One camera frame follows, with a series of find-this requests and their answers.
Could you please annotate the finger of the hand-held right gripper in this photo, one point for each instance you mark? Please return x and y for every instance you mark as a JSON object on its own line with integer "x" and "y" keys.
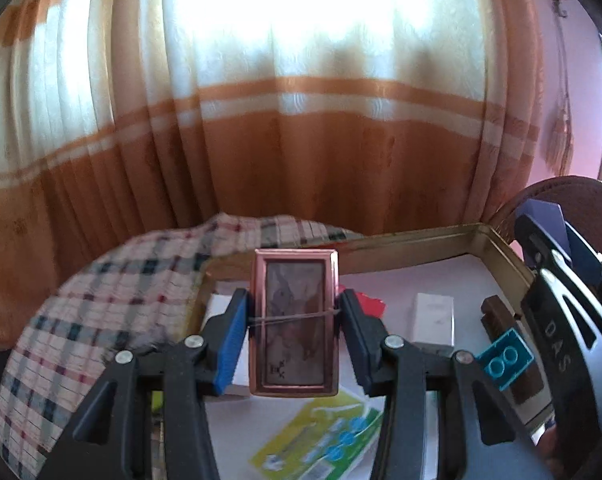
{"x": 586, "y": 255}
{"x": 531, "y": 250}

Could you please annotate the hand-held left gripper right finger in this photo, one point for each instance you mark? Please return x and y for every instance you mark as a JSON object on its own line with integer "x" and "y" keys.
{"x": 355, "y": 345}

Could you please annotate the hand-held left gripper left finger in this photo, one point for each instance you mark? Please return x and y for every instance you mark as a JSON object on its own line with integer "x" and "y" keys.
{"x": 228, "y": 350}

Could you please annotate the red block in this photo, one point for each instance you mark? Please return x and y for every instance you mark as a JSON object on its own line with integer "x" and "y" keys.
{"x": 373, "y": 305}

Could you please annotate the dark brown box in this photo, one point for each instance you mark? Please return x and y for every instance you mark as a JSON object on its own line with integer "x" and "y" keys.
{"x": 501, "y": 315}

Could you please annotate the copper pink tin box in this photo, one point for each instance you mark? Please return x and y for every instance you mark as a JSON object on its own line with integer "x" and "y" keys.
{"x": 293, "y": 320}

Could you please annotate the gold tin tray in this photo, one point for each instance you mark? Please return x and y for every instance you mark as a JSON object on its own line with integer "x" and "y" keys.
{"x": 421, "y": 270}

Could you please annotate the teal block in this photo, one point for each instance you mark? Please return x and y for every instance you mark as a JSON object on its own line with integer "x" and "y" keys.
{"x": 503, "y": 360}

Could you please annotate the brown padded chair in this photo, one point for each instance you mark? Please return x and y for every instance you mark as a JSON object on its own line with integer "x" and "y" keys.
{"x": 581, "y": 195}

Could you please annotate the small white box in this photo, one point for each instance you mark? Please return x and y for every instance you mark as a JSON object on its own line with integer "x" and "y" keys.
{"x": 433, "y": 320}

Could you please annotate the green and white card box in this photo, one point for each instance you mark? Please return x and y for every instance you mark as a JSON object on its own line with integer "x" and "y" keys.
{"x": 301, "y": 440}

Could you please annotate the plaid tablecloth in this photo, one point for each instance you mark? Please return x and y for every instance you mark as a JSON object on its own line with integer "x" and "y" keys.
{"x": 106, "y": 300}

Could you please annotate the cream and orange curtain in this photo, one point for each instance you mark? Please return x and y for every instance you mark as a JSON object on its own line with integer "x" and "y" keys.
{"x": 281, "y": 160}

